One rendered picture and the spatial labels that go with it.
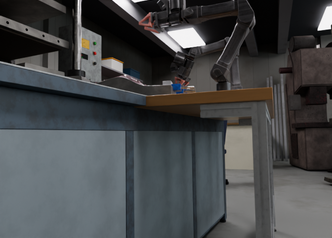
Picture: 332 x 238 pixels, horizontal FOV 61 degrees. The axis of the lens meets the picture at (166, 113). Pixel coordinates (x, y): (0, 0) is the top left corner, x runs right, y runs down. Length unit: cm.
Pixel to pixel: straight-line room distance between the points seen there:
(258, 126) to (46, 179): 64
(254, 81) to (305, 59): 275
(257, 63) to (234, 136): 322
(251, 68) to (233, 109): 722
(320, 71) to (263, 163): 474
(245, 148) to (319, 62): 197
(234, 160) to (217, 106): 453
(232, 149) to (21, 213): 494
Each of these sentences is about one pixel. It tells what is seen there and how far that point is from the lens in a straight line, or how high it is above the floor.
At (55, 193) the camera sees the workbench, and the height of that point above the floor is 51.
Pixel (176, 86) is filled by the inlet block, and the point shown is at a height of 86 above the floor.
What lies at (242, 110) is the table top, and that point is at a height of 73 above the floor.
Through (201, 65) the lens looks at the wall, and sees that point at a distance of 844.
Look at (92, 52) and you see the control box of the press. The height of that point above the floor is 131.
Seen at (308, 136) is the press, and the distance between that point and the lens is 539.
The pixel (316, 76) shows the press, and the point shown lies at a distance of 559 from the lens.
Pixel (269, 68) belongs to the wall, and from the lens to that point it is 815.
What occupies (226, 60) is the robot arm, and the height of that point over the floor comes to 97.
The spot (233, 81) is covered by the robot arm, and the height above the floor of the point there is 99.
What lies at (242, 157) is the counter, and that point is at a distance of 545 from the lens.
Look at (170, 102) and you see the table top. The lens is 99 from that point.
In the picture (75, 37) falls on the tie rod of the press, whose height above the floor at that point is 131.
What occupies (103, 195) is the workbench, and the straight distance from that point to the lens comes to 93.
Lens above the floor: 65
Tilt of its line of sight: 4 degrees up
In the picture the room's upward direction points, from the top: 1 degrees counter-clockwise
